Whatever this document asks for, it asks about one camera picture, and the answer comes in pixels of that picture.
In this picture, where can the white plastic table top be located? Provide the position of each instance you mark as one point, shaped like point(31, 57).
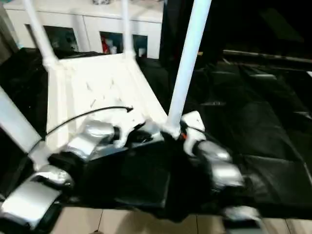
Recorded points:
point(97, 80)

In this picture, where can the white plastic table leg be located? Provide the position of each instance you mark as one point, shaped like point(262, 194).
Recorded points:
point(126, 26)
point(41, 34)
point(190, 61)
point(19, 119)

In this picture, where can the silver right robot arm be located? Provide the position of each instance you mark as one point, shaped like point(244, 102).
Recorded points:
point(219, 161)

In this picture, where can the black work mat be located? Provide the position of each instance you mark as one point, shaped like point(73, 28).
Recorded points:
point(256, 122)

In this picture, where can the white cup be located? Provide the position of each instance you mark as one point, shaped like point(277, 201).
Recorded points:
point(141, 52)

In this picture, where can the white jar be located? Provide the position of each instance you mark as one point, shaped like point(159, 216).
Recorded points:
point(113, 49)

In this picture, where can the red package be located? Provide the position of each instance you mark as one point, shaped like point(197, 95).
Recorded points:
point(105, 45)

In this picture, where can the dark long rod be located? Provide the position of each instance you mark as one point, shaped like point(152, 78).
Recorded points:
point(268, 54)

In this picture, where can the white glass door cabinet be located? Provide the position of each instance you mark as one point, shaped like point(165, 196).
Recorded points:
point(85, 19)

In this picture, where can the white flat board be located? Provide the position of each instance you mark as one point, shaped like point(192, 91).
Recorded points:
point(309, 74)

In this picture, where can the small silver object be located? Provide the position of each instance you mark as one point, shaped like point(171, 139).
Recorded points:
point(101, 1)

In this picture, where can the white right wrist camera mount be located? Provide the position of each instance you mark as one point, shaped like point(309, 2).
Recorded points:
point(193, 126)

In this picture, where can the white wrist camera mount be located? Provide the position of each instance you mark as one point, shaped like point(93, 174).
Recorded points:
point(126, 129)
point(193, 126)

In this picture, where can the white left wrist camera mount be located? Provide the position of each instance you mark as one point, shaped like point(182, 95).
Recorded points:
point(126, 129)

